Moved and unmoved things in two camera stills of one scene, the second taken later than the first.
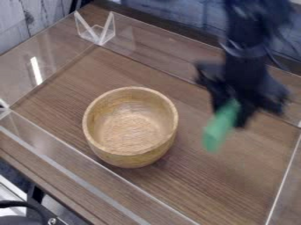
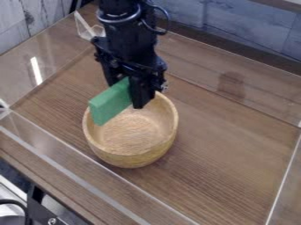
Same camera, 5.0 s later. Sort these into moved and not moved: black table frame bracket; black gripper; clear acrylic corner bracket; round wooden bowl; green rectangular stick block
Moved: green rectangular stick block; black gripper
Not moved: clear acrylic corner bracket; round wooden bowl; black table frame bracket
